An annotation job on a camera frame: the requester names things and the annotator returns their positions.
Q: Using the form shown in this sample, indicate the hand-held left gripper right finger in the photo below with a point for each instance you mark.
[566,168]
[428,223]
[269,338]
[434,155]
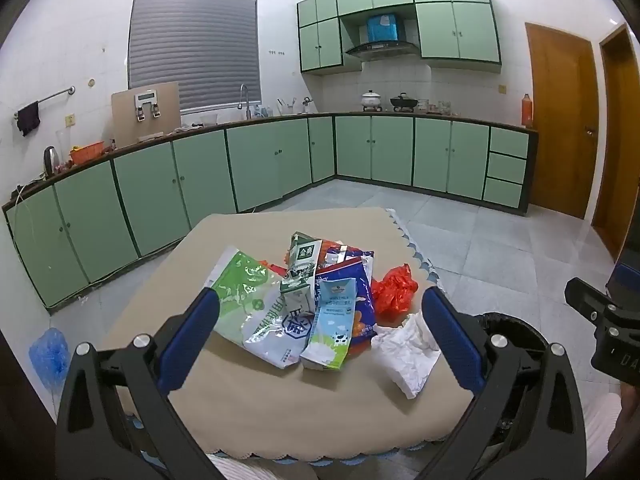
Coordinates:
[455,340]

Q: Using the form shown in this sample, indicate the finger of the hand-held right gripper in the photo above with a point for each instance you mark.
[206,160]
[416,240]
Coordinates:
[582,297]
[627,280]

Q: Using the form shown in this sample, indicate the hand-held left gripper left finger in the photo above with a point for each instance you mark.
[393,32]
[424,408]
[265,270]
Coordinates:
[192,330]

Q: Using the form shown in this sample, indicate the white tissue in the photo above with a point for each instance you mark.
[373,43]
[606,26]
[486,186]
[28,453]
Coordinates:
[407,360]

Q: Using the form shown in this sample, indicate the green and white plastic bag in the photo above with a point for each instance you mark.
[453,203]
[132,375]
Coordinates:
[240,305]

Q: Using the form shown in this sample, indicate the black trash bin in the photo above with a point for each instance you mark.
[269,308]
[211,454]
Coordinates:
[520,327]

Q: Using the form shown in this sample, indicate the red plastic bag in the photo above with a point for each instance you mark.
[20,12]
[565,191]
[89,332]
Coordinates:
[395,290]

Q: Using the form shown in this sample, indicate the blue snack bag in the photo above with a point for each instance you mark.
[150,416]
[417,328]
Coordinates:
[362,305]

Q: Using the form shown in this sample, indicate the small green white carton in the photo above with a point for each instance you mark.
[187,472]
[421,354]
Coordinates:
[295,296]

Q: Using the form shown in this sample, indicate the blue and white milk carton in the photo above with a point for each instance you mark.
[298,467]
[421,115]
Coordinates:
[327,330]

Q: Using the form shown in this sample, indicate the tall green milk carton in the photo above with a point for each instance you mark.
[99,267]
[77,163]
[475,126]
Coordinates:
[302,255]

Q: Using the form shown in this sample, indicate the person's right forearm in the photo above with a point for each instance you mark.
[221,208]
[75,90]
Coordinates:
[631,415]

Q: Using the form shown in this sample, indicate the wooden door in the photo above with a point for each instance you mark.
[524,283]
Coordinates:
[560,120]
[622,150]

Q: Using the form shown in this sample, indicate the green base cabinets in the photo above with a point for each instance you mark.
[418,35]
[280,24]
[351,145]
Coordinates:
[200,185]

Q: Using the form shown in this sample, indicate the blue plastic bag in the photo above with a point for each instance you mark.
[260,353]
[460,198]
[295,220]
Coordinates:
[47,357]

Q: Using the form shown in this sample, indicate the red thermos bottle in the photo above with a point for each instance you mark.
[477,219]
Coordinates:
[526,110]

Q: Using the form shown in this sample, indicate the orange plastic basket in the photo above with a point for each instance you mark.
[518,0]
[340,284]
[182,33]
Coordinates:
[87,154]

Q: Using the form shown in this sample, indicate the cardboard box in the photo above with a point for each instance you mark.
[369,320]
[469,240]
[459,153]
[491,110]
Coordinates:
[122,120]

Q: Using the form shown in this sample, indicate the metal kettle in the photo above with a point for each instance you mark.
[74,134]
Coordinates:
[50,160]

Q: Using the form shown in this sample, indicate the metal faucet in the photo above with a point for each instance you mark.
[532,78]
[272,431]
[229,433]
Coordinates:
[247,105]

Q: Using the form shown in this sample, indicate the glass jars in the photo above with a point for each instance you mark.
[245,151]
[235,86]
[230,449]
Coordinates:
[442,107]

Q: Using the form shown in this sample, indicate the white water purifier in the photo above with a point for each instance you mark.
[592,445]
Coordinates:
[147,100]

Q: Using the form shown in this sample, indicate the utensil holder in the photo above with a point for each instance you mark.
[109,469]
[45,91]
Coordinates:
[286,108]

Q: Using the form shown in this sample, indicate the black wok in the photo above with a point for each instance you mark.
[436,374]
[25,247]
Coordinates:
[404,103]

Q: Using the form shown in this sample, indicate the white cooking pot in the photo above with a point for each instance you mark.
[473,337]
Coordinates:
[372,100]

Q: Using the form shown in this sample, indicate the dark towel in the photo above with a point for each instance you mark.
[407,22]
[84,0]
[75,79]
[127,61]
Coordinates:
[28,119]

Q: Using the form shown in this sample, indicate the grey window blind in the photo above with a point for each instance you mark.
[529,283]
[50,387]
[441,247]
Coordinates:
[195,45]

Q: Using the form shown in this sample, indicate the range hood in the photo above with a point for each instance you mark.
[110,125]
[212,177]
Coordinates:
[382,49]

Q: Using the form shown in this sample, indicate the metal towel rail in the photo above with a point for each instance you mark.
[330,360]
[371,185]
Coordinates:
[50,96]

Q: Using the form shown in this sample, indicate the green wall cabinets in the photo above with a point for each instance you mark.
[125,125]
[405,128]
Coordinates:
[455,30]

